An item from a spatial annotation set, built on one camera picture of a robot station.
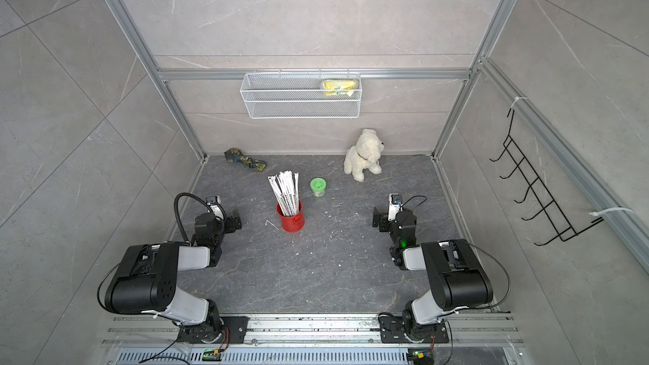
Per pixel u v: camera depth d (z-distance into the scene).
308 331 0.75
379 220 0.84
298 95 1.01
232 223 0.86
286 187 0.88
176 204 0.70
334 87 0.85
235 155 1.15
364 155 0.99
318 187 1.01
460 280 0.46
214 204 0.81
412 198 0.76
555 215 0.61
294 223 0.88
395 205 0.80
